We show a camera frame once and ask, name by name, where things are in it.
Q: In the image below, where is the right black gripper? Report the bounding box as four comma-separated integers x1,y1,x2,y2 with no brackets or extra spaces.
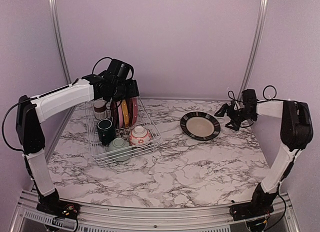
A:
214,103,257,130

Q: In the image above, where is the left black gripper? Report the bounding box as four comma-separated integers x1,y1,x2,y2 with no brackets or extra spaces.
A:
111,78,140,101

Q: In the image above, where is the maroon polka dot plate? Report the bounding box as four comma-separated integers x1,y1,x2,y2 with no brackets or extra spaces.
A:
126,97,139,126

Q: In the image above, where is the black striped plate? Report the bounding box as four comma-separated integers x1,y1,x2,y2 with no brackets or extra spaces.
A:
180,111,221,141

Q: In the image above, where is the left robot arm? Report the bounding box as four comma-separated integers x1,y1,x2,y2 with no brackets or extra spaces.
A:
15,74,139,214

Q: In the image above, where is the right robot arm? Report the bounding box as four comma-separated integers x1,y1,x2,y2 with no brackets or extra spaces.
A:
214,99,313,216

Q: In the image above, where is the pink plate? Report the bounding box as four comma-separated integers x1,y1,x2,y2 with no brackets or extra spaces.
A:
116,101,124,129

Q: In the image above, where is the dark brown plate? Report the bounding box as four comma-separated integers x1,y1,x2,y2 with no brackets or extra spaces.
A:
109,101,119,129

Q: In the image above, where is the brown and white cup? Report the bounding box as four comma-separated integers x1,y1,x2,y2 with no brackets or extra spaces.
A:
93,100,107,120

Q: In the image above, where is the yellow polka dot plate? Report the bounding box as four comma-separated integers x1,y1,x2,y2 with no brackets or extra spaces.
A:
121,100,130,127

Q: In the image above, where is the dark green mug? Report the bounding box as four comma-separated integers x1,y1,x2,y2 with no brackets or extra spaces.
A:
96,119,116,146

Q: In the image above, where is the red patterned white bowl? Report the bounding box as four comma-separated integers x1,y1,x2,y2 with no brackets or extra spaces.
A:
129,126,151,146

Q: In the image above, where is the pale green bowl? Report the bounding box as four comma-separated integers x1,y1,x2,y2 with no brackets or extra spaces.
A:
107,137,132,162

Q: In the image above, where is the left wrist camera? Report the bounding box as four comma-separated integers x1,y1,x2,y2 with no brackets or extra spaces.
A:
107,59,134,81

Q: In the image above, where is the white wire dish rack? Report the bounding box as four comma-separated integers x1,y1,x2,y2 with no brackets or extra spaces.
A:
85,97,161,165

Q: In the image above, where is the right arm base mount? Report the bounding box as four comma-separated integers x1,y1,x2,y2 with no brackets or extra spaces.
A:
229,201,274,221

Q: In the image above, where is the left aluminium frame post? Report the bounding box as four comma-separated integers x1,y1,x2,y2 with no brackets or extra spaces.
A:
48,0,71,83

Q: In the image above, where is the aluminium frame post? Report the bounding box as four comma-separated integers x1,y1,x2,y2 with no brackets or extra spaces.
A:
48,0,71,83
237,0,269,99

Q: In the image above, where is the right aluminium frame post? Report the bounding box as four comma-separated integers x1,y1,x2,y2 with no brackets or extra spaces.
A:
237,0,269,99

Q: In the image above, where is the front aluminium rail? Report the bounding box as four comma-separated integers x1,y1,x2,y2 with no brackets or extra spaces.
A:
9,190,300,231

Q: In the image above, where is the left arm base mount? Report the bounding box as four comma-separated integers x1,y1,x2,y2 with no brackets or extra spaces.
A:
36,200,81,219

